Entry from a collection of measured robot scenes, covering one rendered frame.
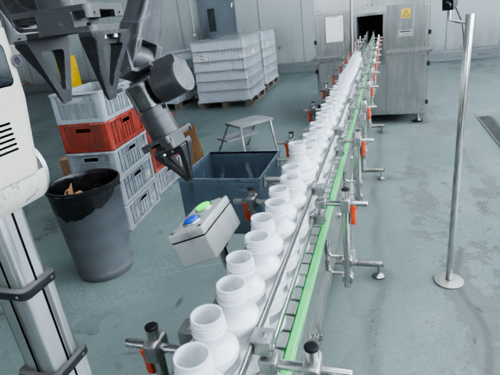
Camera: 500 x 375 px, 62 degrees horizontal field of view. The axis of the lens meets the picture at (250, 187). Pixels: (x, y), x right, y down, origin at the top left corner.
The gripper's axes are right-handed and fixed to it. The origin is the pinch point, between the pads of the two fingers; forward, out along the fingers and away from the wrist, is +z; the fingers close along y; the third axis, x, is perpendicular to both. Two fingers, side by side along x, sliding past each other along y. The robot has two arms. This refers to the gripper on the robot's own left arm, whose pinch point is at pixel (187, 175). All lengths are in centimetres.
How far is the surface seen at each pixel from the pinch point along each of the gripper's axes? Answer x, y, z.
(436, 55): -107, 1030, 140
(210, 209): -2.0, -1.6, 7.6
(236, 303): -17.8, -32.0, 10.8
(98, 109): 152, 179, -37
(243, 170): 30, 87, 22
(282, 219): -17.8, -8.5, 11.4
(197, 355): -16.6, -40.6, 10.2
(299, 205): -17.7, 2.2, 14.0
